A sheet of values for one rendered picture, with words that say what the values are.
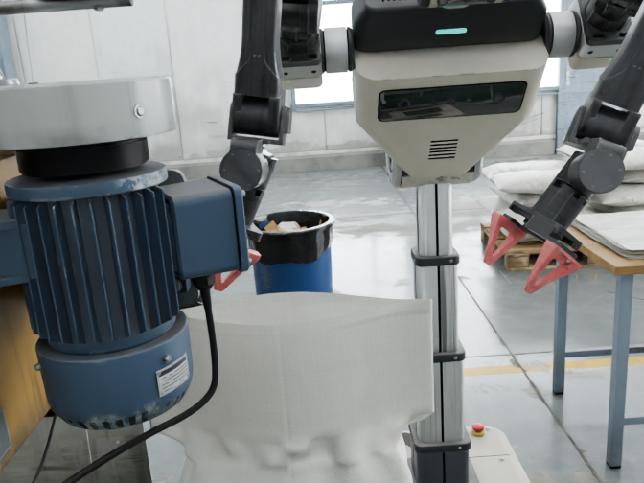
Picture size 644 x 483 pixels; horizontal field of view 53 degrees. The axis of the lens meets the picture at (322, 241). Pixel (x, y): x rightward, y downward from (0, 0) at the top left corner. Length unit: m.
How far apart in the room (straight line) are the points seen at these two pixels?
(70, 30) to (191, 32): 1.59
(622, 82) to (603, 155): 0.12
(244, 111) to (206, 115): 8.17
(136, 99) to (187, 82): 8.52
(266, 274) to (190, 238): 2.60
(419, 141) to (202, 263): 0.85
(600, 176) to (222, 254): 0.50
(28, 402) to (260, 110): 0.47
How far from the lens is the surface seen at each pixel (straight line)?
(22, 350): 0.82
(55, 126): 0.57
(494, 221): 0.99
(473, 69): 1.32
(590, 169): 0.89
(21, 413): 0.82
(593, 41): 1.38
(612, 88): 0.97
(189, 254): 0.65
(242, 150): 0.85
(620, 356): 2.35
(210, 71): 9.05
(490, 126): 1.43
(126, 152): 0.62
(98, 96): 0.57
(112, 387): 0.65
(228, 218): 0.65
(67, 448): 1.59
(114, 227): 0.61
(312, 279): 3.23
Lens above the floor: 1.42
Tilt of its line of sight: 15 degrees down
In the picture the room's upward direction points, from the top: 4 degrees counter-clockwise
